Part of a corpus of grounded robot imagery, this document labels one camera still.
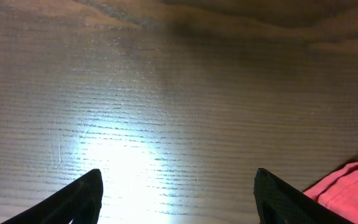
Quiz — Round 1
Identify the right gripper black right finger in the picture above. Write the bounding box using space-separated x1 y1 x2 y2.
254 168 352 224

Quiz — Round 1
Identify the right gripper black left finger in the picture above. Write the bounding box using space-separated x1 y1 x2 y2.
2 169 103 224

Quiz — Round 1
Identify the red and black garment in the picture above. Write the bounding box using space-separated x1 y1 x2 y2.
304 162 358 223

